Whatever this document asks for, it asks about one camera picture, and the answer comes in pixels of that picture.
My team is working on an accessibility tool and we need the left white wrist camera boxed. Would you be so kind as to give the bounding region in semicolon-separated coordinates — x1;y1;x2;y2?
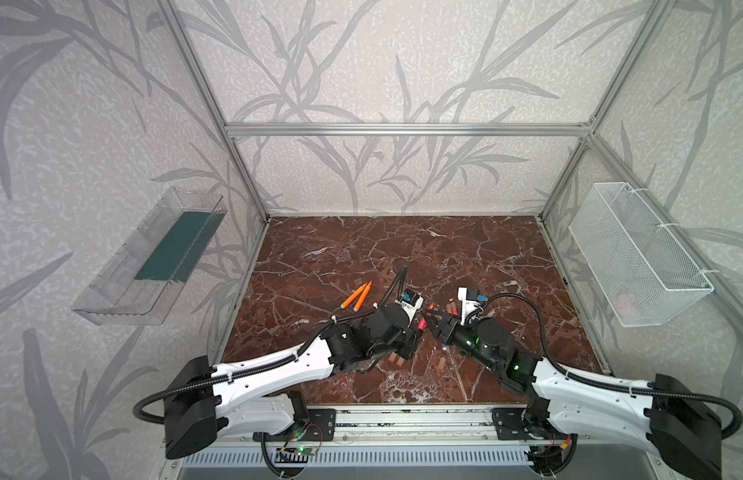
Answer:
397;288;423;325

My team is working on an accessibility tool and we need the white wire mesh basket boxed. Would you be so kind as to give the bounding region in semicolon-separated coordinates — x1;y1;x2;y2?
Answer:
569;182;715;328

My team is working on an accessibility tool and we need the black corrugated cable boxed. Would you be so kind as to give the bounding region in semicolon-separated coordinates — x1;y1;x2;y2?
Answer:
482;292;743;439
132;266;409;425

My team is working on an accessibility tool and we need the orange marker far left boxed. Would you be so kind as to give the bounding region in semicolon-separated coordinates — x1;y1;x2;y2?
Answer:
340;284;368;309

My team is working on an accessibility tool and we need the black corrugated cable left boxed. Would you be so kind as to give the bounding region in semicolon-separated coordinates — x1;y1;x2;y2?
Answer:
132;266;409;425

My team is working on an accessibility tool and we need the clear plastic wall bin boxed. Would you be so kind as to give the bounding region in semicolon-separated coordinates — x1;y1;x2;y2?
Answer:
72;187;228;326

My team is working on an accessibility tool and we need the orange marker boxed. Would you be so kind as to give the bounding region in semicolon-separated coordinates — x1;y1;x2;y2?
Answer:
354;281;373;311
340;284;368;309

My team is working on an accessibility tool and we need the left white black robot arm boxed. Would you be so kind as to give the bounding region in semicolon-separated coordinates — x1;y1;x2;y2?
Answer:
163;300;423;459

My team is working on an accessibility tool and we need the aluminium frame rail front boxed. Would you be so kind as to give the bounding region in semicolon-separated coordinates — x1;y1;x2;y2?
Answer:
160;403;667;449

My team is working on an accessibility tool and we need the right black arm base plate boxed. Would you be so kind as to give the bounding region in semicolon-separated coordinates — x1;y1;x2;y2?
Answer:
491;406;567;441

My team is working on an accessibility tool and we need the black corrugated cable right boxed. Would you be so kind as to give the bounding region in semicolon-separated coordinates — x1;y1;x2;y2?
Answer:
482;292;743;439

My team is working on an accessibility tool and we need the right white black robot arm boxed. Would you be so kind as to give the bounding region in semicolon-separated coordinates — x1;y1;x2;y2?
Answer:
421;310;723;479

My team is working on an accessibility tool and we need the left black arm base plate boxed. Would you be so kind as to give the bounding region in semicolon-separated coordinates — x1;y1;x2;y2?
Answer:
253;408;338;442

